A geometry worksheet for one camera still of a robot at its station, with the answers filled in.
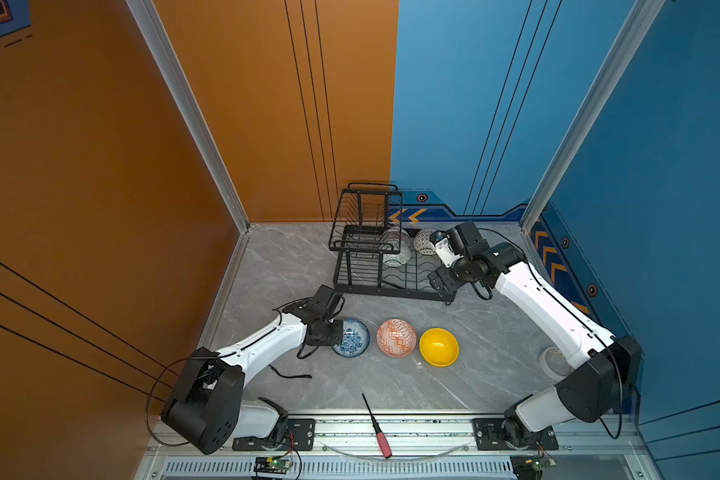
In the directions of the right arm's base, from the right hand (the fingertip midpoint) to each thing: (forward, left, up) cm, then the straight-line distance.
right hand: (445, 272), depth 82 cm
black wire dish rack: (+7, +19, 0) cm, 21 cm away
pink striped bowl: (+25, +10, -11) cm, 29 cm away
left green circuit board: (-42, +44, -21) cm, 64 cm away
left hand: (-10, +31, -16) cm, 36 cm away
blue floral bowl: (-11, +26, -18) cm, 33 cm away
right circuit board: (-41, -19, -20) cm, 50 cm away
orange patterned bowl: (-11, +13, -19) cm, 25 cm away
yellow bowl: (-14, +1, -19) cm, 23 cm away
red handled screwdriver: (-39, +17, -19) cm, 46 cm away
